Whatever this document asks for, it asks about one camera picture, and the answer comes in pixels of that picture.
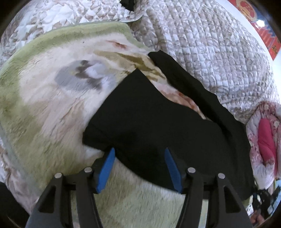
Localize black pants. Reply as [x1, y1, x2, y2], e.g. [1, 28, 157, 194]
[82, 51, 254, 200]

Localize pink floral folded comforter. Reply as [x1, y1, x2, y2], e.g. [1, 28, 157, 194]
[246, 102, 280, 189]

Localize green floral fleece blanket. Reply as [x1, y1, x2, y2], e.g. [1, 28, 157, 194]
[1, 22, 200, 227]

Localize beige quilted bedspread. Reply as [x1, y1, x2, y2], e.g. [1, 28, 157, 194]
[1, 1, 280, 122]

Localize dark clothes pile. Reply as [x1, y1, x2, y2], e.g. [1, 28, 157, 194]
[120, 0, 142, 11]

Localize red wall poster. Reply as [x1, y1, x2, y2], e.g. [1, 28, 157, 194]
[228, 0, 280, 60]

